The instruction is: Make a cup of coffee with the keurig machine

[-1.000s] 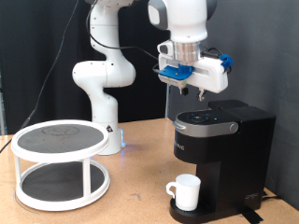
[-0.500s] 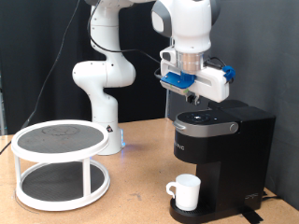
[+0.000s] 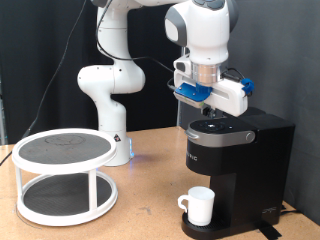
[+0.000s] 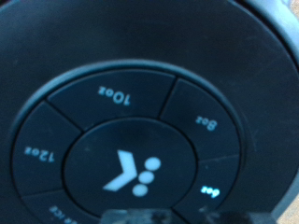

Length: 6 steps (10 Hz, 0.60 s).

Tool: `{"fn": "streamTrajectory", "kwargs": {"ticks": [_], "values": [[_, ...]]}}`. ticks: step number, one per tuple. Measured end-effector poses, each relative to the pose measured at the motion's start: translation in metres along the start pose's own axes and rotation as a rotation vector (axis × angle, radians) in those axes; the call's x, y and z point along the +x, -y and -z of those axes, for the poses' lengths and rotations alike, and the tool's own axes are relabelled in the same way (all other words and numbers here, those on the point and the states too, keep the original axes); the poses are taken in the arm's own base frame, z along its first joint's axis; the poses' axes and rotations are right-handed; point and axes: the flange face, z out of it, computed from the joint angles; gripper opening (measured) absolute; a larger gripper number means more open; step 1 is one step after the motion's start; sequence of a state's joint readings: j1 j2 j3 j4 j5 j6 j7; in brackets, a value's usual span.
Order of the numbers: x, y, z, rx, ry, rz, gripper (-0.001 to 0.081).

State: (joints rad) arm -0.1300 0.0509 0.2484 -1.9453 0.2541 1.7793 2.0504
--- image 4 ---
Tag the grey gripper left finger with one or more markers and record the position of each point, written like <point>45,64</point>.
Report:
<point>137,217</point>

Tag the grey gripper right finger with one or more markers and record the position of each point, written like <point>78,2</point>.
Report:
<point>239,218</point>

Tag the black Keurig coffee machine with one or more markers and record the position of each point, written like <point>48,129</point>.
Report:
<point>140,109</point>

